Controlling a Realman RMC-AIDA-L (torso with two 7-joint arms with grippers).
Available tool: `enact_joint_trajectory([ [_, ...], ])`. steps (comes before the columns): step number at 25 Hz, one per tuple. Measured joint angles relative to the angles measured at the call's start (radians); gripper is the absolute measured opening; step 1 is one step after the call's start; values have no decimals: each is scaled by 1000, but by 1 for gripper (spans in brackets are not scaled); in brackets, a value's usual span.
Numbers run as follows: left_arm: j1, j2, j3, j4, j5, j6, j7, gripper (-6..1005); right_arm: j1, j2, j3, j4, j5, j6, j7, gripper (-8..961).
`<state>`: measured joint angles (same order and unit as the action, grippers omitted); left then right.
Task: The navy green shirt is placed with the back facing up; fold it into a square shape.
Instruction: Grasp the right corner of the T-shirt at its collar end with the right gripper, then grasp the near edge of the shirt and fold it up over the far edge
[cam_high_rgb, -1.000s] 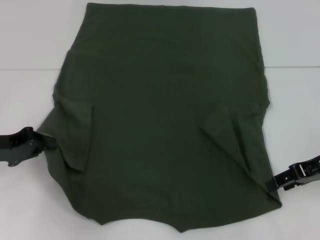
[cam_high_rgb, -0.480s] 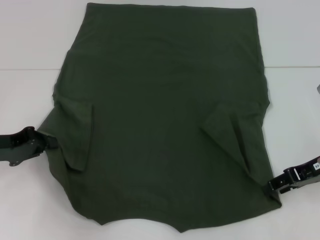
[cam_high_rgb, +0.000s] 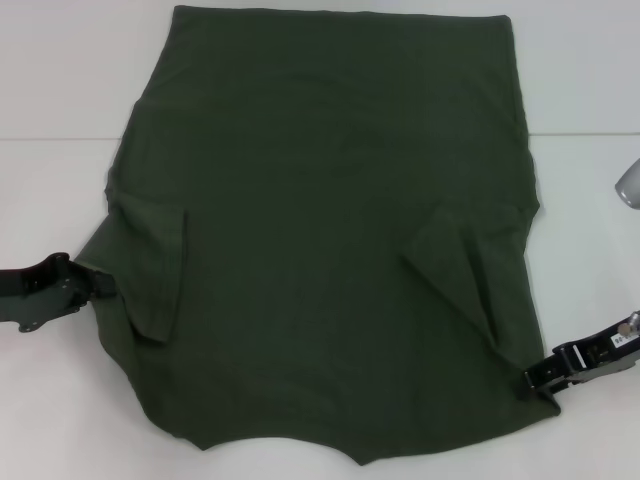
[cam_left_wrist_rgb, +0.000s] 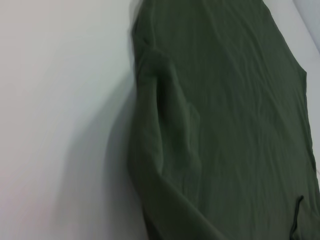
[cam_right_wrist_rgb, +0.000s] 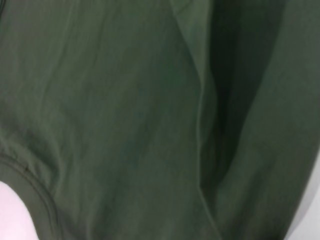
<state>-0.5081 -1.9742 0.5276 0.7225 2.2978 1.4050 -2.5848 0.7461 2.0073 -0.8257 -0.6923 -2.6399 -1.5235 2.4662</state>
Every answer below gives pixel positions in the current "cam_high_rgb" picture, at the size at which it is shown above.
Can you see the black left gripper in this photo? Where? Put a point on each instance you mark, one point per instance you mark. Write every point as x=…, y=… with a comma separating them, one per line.
x=45, y=295

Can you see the dark green t-shirt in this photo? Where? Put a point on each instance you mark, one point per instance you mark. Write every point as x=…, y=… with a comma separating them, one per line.
x=310, y=225

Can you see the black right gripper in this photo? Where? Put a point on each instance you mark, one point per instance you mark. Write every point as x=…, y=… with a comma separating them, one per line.
x=600, y=357

